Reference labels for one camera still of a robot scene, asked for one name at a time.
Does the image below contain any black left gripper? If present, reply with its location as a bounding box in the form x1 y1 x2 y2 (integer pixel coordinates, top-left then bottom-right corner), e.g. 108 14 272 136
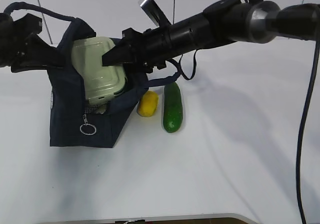
0 12 66 73

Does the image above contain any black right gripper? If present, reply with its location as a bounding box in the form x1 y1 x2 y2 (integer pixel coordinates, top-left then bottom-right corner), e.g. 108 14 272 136
102 25 175 73

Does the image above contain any green lid glass container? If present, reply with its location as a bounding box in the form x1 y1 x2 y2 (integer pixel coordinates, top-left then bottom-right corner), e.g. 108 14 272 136
71 37 127 106

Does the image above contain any yellow lemon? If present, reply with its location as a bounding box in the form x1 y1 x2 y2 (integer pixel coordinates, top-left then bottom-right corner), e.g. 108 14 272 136
137 91 159 117

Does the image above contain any dark blue lunch bag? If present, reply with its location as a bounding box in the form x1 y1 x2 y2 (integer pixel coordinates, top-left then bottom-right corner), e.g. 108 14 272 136
4 2 181 148

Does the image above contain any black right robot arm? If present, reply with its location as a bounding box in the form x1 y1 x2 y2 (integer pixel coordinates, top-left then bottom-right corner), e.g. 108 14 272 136
102 0 320 73

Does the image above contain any green cucumber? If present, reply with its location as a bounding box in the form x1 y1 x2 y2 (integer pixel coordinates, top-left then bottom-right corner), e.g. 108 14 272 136
162 82 184 133

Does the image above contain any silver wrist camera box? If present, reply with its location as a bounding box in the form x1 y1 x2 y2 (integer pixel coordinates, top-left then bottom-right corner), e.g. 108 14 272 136
139 0 171 27

